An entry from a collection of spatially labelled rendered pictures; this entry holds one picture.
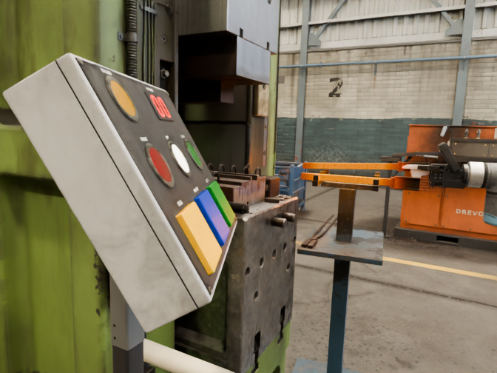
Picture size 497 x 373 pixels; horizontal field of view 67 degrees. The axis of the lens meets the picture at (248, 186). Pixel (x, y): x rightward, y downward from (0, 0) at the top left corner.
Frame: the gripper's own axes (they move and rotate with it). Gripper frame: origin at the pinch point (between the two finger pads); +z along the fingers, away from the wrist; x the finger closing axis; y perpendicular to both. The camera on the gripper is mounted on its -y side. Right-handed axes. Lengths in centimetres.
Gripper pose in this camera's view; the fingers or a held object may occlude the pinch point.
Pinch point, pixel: (406, 165)
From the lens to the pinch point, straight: 152.3
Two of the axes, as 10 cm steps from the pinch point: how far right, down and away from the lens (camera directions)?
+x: 3.4, -1.1, 9.3
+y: -0.3, 9.9, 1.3
